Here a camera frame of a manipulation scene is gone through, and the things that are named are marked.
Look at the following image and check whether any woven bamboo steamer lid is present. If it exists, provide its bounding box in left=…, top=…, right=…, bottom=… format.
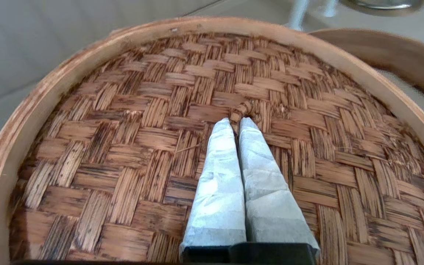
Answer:
left=0, top=17, right=424, bottom=265

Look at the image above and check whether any bamboo steamer basket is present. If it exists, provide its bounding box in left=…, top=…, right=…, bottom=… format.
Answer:
left=309, top=28, right=424, bottom=116

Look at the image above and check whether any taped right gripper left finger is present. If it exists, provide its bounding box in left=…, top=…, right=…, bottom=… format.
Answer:
left=180, top=118, right=247, bottom=248

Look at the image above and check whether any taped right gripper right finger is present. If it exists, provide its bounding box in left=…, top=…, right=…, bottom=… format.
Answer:
left=238, top=117, right=321, bottom=251

